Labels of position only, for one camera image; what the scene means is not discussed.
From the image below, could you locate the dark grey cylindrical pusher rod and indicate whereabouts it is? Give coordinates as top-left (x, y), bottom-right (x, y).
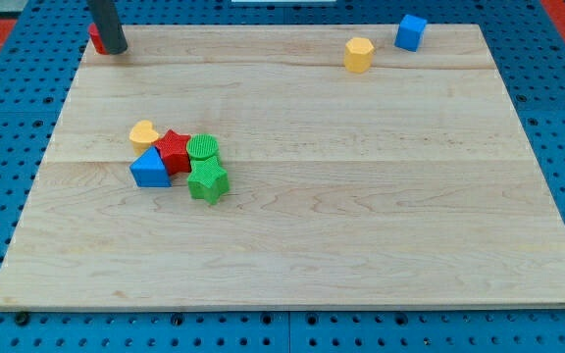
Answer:
top-left (86, 0), bottom-right (128, 55)

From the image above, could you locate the light wooden board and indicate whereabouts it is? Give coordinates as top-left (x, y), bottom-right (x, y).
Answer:
top-left (0, 25), bottom-right (565, 312)

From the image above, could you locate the green star block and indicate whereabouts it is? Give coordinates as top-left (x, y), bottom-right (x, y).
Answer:
top-left (187, 156), bottom-right (230, 205)

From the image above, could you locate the blue triangle block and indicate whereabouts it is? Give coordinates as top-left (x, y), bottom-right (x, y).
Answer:
top-left (129, 146), bottom-right (172, 187)

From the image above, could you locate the yellow hexagon block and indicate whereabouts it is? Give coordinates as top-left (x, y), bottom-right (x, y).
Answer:
top-left (343, 37), bottom-right (375, 74)

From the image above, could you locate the yellow heart block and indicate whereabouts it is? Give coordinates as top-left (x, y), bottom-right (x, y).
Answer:
top-left (128, 120), bottom-right (160, 156)

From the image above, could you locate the red block behind rod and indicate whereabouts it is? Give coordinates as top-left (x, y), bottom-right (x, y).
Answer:
top-left (87, 23), bottom-right (108, 55)

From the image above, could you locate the blue cube block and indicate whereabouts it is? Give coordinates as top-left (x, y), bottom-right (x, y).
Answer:
top-left (394, 14), bottom-right (428, 52)

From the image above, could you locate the green cylinder block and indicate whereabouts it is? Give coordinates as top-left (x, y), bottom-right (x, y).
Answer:
top-left (186, 134), bottom-right (220, 161)

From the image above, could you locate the red star block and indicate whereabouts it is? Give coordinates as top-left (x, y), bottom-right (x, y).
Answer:
top-left (154, 129), bottom-right (191, 176)

